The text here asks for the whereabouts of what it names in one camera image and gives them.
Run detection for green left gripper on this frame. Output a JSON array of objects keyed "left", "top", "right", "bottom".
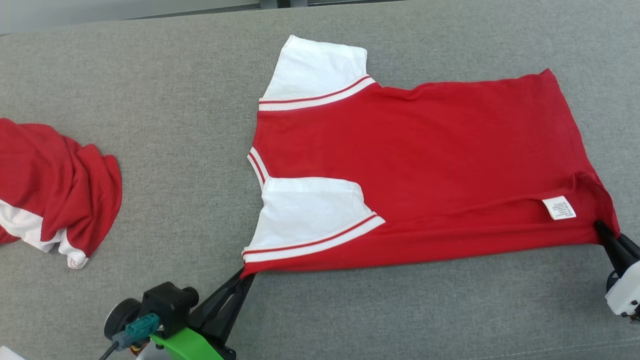
[{"left": 104, "top": 269, "right": 256, "bottom": 360}]

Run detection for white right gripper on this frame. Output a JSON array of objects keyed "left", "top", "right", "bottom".
[{"left": 593, "top": 219, "right": 640, "bottom": 321}]

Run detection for red white-trimmed garment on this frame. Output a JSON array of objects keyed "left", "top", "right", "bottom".
[
  {"left": 0, "top": 117, "right": 123, "bottom": 270},
  {"left": 241, "top": 35, "right": 621, "bottom": 278}
]

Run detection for grey fabric sofa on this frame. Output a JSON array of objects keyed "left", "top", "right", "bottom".
[{"left": 0, "top": 0, "right": 640, "bottom": 360}]

